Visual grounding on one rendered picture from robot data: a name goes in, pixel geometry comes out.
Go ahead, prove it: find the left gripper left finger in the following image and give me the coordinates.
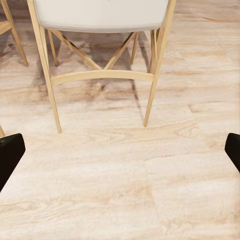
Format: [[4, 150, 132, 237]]
[[0, 133, 26, 192]]

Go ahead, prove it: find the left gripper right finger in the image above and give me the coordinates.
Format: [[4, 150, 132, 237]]
[[224, 133, 240, 172]]

